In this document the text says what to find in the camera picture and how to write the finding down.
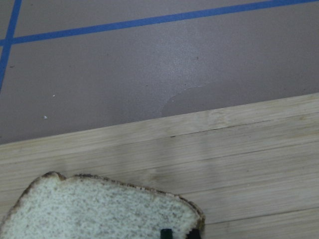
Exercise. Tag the wooden cutting board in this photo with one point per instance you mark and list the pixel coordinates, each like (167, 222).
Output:
(253, 169)

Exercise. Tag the bread slice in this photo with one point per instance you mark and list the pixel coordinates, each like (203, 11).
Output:
(87, 206)

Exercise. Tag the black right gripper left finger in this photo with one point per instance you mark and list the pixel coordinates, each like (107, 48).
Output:
(166, 234)

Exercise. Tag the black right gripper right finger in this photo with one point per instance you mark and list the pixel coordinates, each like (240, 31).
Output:
(194, 234)

